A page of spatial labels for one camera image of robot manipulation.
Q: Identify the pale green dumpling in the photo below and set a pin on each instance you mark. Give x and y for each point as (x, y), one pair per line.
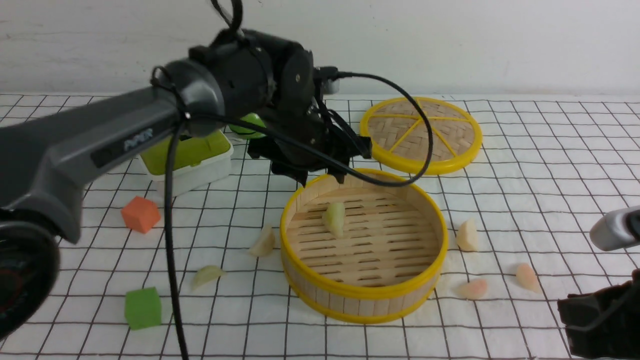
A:
(206, 275)
(334, 219)

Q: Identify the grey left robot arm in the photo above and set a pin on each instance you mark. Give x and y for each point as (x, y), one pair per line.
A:
(46, 163)

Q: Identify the pink dumpling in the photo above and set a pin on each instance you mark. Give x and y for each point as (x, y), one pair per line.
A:
(527, 278)
(473, 290)

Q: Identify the woven bamboo steamer lid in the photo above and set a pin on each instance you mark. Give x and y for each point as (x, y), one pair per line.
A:
(400, 139)

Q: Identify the bamboo steamer tray yellow rim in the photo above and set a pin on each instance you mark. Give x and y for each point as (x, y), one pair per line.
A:
(386, 265)

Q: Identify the orange foam cube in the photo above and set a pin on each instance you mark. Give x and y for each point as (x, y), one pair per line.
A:
(140, 215)

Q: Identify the white black grid tablecloth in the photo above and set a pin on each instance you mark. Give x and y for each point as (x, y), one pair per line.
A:
(547, 171)

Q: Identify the white dumpling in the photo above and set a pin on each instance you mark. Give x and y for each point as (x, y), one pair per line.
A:
(265, 243)
(467, 238)

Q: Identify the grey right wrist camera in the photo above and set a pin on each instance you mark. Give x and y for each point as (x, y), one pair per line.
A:
(618, 229)

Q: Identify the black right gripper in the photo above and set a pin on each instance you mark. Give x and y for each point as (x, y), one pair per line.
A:
(604, 323)

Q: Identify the green lid white box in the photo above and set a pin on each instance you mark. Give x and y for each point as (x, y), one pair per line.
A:
(198, 162)

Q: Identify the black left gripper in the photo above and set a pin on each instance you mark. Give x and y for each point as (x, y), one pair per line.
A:
(275, 78)

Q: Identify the green foam cube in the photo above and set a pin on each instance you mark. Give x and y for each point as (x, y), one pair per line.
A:
(143, 309)

